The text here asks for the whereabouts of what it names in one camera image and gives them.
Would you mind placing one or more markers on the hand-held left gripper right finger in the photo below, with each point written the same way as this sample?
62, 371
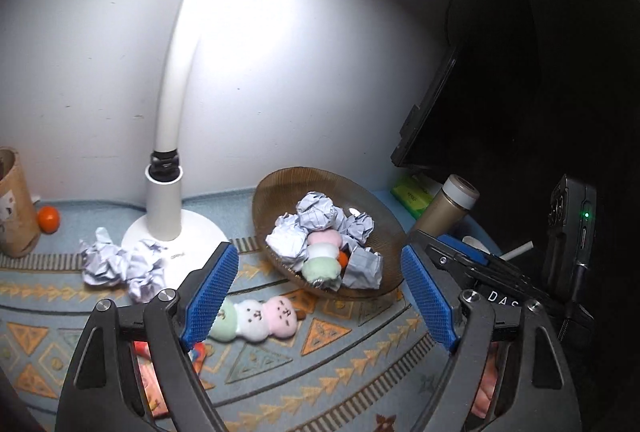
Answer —
427, 297

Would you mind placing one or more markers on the patterned desk mat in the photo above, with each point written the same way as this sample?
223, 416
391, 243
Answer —
310, 377

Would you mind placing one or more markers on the white desk lamp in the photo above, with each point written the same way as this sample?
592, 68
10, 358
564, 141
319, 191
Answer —
167, 192

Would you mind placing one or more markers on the kraft cardboard container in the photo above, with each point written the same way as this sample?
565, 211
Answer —
15, 207

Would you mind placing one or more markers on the gold thermos bottle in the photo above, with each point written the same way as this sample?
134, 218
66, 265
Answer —
447, 207

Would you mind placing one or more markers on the dango plush with faces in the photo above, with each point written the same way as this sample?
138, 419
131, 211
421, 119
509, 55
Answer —
260, 317

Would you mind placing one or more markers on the white paper stick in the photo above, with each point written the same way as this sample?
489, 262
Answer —
517, 250

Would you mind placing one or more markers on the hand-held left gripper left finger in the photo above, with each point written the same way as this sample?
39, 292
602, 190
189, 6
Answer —
210, 297

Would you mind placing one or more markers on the green tissue packet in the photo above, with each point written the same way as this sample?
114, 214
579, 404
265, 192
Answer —
411, 194

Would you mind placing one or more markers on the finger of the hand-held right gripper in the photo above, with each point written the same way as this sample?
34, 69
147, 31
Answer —
462, 246
440, 257

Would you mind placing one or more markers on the small orange mandarin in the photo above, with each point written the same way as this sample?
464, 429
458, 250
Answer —
343, 259
49, 218

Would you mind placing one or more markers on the red small item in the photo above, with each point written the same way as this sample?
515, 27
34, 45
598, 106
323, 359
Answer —
199, 357

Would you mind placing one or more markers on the pink packet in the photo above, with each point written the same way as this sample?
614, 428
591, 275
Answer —
147, 379

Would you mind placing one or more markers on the three-colour dango plush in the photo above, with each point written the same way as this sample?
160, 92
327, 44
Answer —
322, 253

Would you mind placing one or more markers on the white crumpled paper ball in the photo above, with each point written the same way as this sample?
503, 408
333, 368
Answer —
102, 262
359, 226
146, 272
287, 239
316, 210

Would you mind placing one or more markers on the black monitor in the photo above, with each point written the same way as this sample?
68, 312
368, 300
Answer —
425, 122

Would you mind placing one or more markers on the brown glass bowl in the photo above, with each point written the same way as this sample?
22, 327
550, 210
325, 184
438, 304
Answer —
280, 192

